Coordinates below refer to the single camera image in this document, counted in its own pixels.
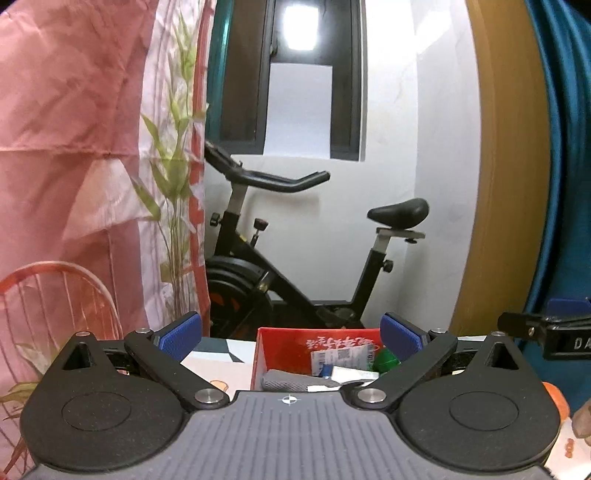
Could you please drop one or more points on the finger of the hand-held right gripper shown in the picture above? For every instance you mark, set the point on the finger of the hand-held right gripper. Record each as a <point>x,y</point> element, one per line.
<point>521,323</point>

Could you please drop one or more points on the small blue packet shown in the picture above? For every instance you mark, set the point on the small blue packet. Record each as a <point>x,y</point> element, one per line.
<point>327,370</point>

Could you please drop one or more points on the wooden door frame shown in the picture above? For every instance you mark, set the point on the wooden door frame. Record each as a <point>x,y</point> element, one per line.
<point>498,184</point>

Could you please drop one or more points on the white sheet on window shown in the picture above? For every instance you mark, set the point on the white sheet on window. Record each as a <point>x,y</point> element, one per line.
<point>300,110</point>

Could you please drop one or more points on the red strawberry print cardboard box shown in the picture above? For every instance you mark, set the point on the red strawberry print cardboard box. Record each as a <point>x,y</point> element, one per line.
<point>281,346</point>

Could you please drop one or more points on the grey knitted cloth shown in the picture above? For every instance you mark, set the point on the grey knitted cloth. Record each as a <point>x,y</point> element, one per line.
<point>284,381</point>

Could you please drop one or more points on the dark framed window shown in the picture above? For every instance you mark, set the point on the dark framed window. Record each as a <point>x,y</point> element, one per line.
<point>244,92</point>

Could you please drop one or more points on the green soft item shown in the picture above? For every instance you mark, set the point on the green soft item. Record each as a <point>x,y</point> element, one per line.
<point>385,361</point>

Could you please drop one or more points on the orange rounded object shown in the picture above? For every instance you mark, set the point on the orange rounded object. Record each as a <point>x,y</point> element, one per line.
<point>556,397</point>

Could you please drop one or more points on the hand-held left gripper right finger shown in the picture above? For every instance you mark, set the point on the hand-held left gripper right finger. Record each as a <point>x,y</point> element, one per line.
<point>400,340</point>

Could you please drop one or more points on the teal curtain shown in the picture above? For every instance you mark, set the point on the teal curtain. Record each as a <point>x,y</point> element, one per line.
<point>568,138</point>

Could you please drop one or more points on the black exercise bike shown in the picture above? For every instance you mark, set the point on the black exercise bike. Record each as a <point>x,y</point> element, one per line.
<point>249,277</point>

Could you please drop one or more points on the white cartoon print tablecloth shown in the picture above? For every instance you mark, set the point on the white cartoon print tablecloth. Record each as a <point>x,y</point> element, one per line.
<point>217,367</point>

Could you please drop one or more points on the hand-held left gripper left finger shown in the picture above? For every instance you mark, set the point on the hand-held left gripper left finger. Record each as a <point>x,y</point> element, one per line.
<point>180,334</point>

